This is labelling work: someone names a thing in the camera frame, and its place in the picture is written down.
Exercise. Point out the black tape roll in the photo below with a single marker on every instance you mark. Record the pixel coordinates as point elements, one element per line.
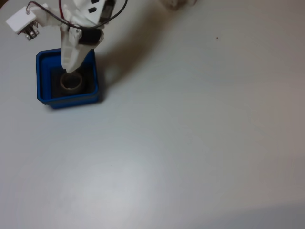
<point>71,88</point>

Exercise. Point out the blue plastic box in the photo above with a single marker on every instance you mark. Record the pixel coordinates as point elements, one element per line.
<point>71,101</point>

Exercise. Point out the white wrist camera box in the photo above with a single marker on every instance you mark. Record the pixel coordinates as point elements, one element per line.
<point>19,20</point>

